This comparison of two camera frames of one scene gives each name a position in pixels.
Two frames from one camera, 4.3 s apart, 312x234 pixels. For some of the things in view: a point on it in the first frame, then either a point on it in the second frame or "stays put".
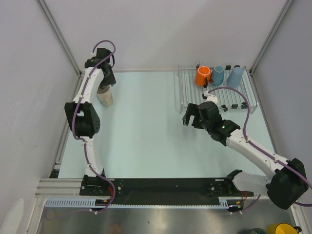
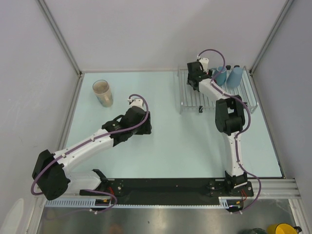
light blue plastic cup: [235, 77] stays put
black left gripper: [110, 80] to [146, 128]
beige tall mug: [104, 94] stays put
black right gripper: [192, 109] to [189, 77]
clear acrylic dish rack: [189, 91] stays put
